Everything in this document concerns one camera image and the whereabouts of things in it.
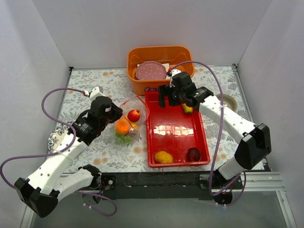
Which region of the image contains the orange plastic bin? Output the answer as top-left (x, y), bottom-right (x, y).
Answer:
top-left (127, 46), bottom-right (192, 95)

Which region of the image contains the beige ceramic bowl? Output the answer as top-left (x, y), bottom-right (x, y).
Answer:
top-left (223, 94), bottom-right (238, 112)

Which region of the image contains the clear zip top bag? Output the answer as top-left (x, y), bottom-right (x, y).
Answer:
top-left (113, 95), bottom-right (150, 145)

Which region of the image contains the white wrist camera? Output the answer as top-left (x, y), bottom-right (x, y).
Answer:
top-left (84, 85), bottom-right (104, 101)
top-left (165, 69), bottom-right (181, 80)

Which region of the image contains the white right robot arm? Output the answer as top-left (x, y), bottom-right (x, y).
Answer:
top-left (158, 72), bottom-right (271, 189)

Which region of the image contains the orange tangerine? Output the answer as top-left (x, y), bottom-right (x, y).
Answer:
top-left (115, 118), bottom-right (131, 135)

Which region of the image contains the blue floral plate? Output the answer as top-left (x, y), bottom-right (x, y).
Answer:
top-left (47, 124), bottom-right (69, 153)

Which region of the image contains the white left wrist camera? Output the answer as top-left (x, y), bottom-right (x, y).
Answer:
top-left (84, 85), bottom-right (104, 101)

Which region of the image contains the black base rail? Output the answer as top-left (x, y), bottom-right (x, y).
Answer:
top-left (78, 171), bottom-right (247, 201)

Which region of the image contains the pink dotted plate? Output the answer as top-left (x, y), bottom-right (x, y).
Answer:
top-left (135, 61), bottom-right (167, 81)

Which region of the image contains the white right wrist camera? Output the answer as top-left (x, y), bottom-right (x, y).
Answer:
top-left (165, 69), bottom-right (181, 80)

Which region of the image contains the yellow corn cob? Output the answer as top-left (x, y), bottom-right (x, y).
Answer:
top-left (130, 122), bottom-right (140, 132)

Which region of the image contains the green lettuce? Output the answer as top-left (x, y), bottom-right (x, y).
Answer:
top-left (114, 133), bottom-right (133, 144)

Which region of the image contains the red pomegranate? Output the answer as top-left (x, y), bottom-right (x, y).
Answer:
top-left (127, 109), bottom-right (141, 122)

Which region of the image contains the floral tablecloth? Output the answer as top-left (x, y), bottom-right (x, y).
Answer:
top-left (59, 66), bottom-right (250, 173)

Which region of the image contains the red plastic tray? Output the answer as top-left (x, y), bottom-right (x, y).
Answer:
top-left (145, 91), bottom-right (210, 168)

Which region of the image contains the dark red fruit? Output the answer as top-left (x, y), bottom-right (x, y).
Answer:
top-left (187, 147), bottom-right (200, 162)

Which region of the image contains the yellow green mango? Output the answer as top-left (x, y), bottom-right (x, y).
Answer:
top-left (182, 104), bottom-right (193, 114)

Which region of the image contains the yellow lemon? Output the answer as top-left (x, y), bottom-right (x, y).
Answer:
top-left (154, 151), bottom-right (173, 163)

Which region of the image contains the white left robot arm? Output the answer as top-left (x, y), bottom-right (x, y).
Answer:
top-left (14, 96), bottom-right (123, 218)

